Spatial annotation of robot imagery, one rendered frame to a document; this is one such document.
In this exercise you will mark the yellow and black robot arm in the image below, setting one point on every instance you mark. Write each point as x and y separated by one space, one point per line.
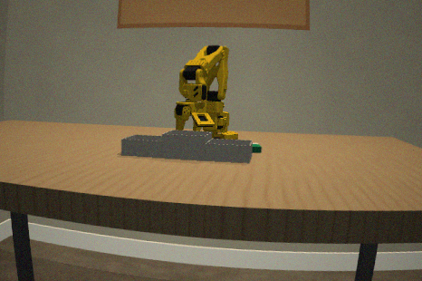
202 71

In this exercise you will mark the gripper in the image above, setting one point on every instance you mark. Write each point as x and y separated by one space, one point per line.
197 110

